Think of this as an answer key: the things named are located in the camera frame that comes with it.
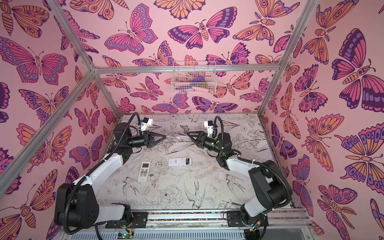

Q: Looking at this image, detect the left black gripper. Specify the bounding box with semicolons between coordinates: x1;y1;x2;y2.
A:
125;133;165;151

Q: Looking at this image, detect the white remote with display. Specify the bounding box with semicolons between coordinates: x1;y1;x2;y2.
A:
168;157;192;167

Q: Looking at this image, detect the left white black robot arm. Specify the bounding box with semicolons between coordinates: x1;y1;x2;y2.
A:
54;123;167;235

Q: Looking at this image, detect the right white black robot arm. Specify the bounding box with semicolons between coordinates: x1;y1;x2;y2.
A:
187;131;293;226

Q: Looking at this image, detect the purple object in basket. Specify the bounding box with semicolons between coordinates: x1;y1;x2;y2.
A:
191;76;206;84

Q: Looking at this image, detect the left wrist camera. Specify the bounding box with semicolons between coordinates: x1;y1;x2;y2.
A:
140;118;153;132

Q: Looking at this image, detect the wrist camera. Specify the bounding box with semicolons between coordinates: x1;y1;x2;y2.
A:
140;118;153;132
204;121;217;138

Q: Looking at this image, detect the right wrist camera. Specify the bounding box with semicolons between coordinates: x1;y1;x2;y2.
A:
204;121;217;138

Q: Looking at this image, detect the white wire basket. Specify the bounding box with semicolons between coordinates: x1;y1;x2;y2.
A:
170;61;217;95

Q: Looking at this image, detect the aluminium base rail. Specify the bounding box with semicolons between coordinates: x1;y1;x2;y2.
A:
64;209;313;240

